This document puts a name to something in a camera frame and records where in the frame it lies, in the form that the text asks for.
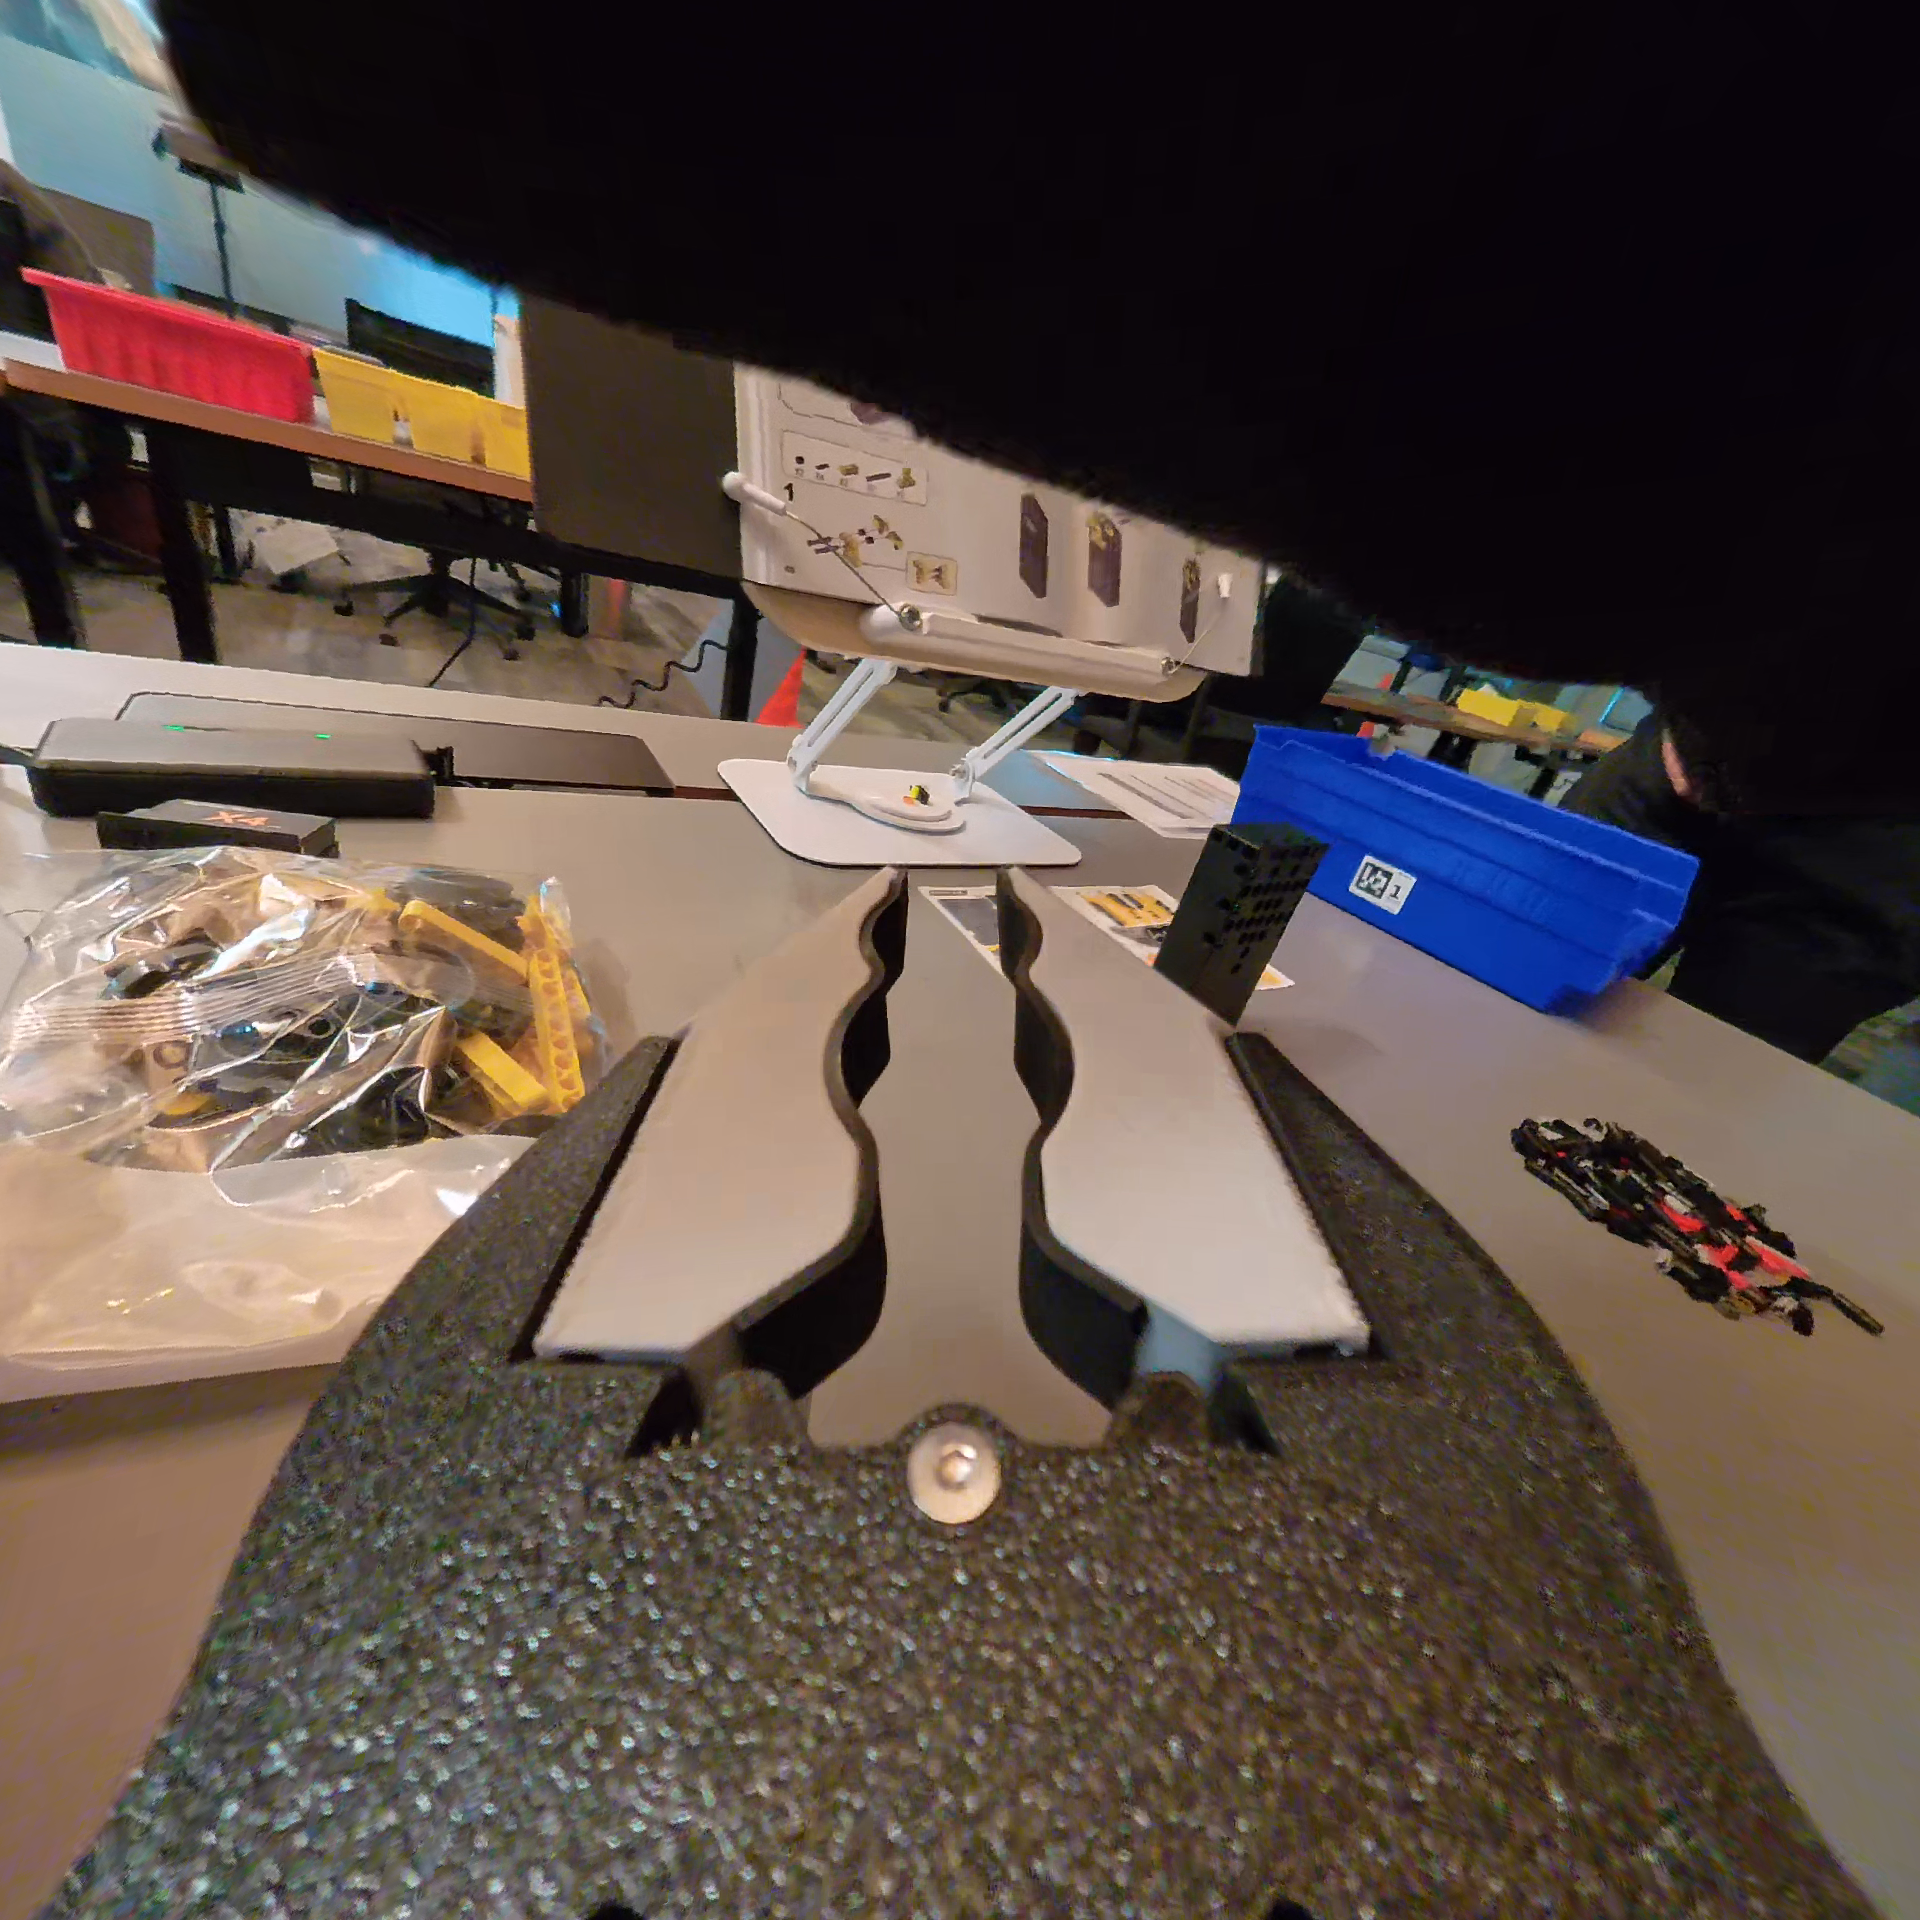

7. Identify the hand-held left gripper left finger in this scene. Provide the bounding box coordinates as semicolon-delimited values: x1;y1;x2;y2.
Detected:
528;864;913;1453

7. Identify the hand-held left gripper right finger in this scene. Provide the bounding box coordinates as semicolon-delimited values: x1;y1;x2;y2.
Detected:
993;864;1376;1416

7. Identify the blue plastic bin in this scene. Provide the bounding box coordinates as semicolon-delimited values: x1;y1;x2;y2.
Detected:
1229;723;1702;1027

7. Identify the black toy block assembly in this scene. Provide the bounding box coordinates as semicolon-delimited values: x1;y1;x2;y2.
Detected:
1152;821;1333;1029

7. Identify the leaflet with yellow picture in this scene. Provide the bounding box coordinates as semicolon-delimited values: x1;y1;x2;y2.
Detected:
919;880;1296;995

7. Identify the white paper sheet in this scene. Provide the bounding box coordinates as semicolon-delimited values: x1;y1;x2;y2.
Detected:
1033;747;1249;837

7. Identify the clear bag of yellow beams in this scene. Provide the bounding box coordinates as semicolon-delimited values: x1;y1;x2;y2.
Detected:
0;844;613;1210

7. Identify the white book stand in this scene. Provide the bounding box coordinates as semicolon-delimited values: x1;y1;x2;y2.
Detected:
717;472;1221;873

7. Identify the pile of black red parts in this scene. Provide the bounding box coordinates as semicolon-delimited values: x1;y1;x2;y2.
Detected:
1508;1114;1886;1340

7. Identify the empty clear plastic bag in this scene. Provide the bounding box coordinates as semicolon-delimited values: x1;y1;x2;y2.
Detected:
0;1129;535;1409

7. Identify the small black box orange mark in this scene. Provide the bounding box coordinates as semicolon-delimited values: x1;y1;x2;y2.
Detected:
95;799;341;861

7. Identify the black box with green light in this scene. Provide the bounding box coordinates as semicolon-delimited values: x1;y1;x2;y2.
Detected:
27;714;441;823

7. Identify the office chair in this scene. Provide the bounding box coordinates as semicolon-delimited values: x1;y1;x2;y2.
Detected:
334;545;538;652

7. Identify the instruction booklet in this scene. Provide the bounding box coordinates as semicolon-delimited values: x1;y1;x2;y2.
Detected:
732;364;1264;679

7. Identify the black panel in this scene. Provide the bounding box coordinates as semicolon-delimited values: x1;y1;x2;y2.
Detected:
515;289;747;583

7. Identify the wooden table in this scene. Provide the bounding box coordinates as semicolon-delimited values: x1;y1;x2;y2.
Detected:
0;358;741;725

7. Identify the red plastic bin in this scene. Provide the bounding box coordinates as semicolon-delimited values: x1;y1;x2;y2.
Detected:
19;265;320;427

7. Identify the black coiled cable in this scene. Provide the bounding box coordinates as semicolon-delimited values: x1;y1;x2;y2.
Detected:
595;633;741;712

